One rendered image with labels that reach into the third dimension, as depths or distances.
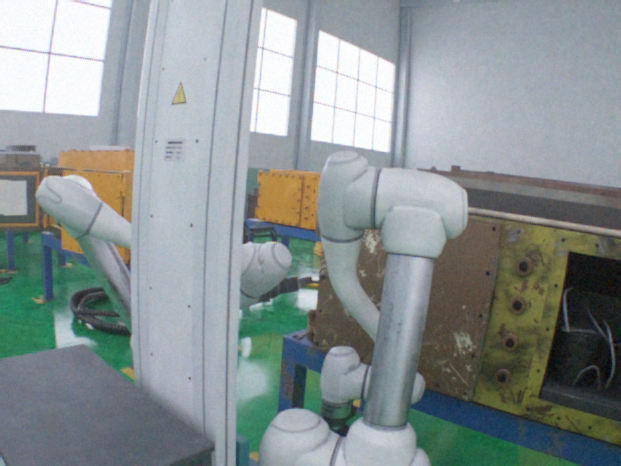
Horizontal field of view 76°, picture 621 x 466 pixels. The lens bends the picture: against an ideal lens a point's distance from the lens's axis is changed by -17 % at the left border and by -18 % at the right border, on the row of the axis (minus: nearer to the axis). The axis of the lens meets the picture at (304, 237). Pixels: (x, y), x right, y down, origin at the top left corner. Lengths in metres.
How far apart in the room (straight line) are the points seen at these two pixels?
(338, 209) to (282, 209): 4.44
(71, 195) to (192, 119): 0.46
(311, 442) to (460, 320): 0.64
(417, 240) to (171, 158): 0.53
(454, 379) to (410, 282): 0.62
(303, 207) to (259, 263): 4.03
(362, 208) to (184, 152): 0.38
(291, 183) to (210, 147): 4.47
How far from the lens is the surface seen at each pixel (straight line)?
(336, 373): 1.29
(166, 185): 1.01
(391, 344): 0.97
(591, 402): 1.46
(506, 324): 1.44
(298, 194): 5.27
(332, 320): 1.71
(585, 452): 1.56
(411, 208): 0.94
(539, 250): 1.38
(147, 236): 1.08
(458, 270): 1.43
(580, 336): 1.47
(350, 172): 0.96
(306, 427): 1.05
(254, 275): 1.25
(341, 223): 1.00
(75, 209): 1.26
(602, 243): 1.35
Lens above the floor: 1.32
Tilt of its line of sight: 8 degrees down
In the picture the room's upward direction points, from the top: 4 degrees clockwise
